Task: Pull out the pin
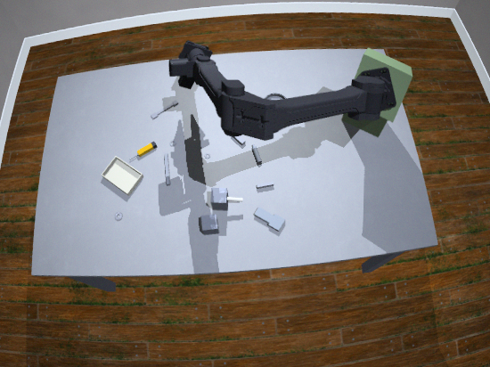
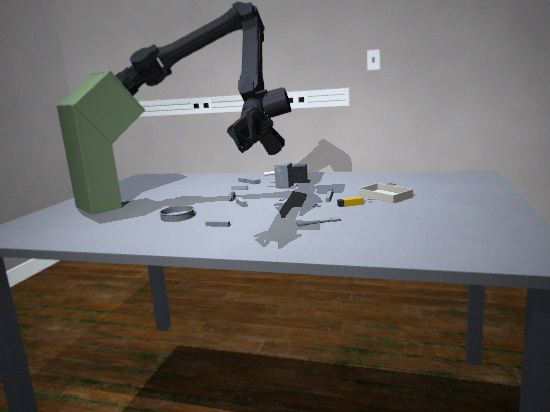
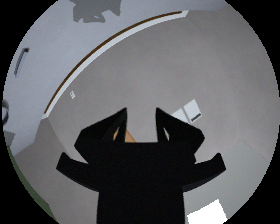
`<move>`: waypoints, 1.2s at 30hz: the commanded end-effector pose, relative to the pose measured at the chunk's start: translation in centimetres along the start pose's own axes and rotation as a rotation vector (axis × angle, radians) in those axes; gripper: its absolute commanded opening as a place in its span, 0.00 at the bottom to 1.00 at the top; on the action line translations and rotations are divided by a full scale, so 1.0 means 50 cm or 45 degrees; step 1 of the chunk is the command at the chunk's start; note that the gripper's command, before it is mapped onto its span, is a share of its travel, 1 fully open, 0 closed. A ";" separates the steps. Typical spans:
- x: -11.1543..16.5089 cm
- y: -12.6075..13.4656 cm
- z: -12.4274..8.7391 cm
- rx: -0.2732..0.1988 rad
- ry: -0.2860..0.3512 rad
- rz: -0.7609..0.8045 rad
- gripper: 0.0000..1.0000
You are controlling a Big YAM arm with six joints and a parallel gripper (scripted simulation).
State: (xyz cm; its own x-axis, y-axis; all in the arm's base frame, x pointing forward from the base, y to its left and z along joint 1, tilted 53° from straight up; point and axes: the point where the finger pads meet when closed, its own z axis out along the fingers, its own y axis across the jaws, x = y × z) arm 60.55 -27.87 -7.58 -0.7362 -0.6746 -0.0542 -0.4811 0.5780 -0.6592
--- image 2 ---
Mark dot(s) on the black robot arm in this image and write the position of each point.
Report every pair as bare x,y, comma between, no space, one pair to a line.
251,84

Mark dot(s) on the yellow rectangular bar with black end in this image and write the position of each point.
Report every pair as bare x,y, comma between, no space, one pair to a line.
351,201

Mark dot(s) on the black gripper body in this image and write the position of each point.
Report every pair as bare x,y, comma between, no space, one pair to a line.
241,124

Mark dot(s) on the white shallow rectangular tray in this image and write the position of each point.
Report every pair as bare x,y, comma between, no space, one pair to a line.
385,192

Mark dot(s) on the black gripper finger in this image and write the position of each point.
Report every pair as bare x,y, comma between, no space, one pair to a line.
254,121
239,140

